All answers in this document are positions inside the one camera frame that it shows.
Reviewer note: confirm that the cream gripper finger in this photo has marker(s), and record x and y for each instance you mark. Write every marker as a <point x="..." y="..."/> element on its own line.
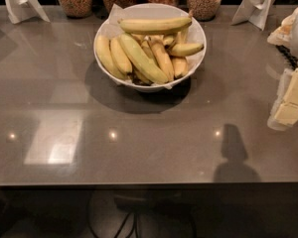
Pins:
<point x="283" y="115"/>

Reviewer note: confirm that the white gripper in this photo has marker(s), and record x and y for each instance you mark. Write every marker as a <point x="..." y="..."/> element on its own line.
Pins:
<point x="287" y="36"/>

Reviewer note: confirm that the yellow banana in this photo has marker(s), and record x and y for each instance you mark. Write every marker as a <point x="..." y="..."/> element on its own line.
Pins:
<point x="155" y="26"/>
<point x="120" y="58"/>
<point x="103" y="52"/>

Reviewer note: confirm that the lower right small banana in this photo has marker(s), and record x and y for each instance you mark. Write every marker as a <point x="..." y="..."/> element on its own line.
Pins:
<point x="180" y="66"/>

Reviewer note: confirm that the white paper bowl liner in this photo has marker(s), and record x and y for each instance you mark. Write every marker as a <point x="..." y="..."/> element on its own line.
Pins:
<point x="114" y="17"/>

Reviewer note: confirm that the white round bowl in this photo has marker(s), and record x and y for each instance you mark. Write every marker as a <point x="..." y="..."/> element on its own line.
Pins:
<point x="149" y="87"/>

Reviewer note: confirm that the right short banana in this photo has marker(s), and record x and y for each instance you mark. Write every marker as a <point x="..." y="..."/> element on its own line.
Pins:
<point x="185" y="50"/>

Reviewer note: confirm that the spotted centre banana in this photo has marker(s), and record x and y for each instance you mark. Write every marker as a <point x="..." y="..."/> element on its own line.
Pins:
<point x="162" y="58"/>

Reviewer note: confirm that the large greenish banana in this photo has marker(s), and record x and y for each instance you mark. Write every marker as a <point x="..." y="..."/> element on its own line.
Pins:
<point x="141" y="61"/>

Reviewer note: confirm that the black rubber mat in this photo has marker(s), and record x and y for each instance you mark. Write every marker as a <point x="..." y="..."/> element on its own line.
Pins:
<point x="291" y="60"/>

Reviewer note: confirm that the right white paper stand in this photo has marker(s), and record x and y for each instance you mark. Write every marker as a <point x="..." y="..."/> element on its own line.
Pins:
<point x="254" y="12"/>

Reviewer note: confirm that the white paper stand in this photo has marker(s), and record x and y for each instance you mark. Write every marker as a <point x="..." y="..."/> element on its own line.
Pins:
<point x="22" y="10"/>
<point x="254" y="12"/>

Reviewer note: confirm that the right glass grain jar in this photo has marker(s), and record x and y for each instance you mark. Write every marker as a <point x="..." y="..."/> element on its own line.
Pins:
<point x="203" y="10"/>

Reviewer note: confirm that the left white paper stand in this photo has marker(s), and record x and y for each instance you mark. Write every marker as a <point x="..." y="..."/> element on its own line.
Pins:
<point x="22" y="10"/>

